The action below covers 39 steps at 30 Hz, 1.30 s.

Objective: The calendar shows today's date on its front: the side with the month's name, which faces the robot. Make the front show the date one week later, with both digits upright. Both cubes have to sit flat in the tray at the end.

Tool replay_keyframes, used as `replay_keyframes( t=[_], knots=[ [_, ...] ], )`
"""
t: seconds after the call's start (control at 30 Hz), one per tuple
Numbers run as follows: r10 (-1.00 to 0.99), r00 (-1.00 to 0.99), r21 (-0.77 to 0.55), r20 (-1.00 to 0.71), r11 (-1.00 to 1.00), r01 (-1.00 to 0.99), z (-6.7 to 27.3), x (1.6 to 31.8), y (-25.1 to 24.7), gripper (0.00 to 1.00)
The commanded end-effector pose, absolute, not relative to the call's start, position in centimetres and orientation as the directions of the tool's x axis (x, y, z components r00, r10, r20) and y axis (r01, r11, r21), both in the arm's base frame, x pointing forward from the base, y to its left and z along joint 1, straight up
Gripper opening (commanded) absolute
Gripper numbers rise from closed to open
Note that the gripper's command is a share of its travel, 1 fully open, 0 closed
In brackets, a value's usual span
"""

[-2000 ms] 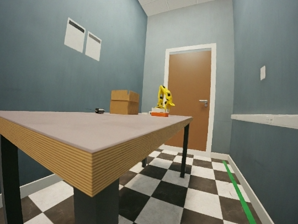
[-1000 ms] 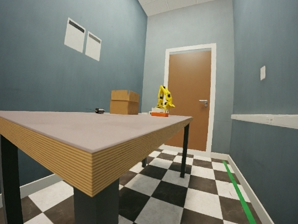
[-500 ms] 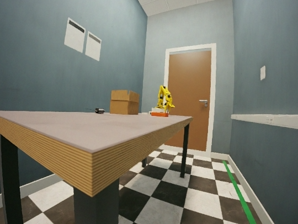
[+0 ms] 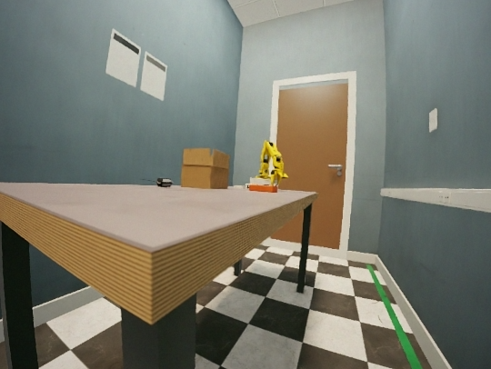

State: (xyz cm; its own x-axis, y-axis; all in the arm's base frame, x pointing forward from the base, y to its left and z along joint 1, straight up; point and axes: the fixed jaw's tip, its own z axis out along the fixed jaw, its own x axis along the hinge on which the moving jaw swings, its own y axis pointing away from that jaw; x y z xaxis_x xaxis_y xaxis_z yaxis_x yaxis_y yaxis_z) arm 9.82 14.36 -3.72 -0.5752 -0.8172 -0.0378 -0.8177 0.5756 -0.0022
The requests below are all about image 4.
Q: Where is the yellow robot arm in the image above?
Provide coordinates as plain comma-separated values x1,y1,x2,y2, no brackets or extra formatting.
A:
256,141,284,179

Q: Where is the orange digital multimeter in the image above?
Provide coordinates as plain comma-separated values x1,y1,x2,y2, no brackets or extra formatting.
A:
249,184,277,193

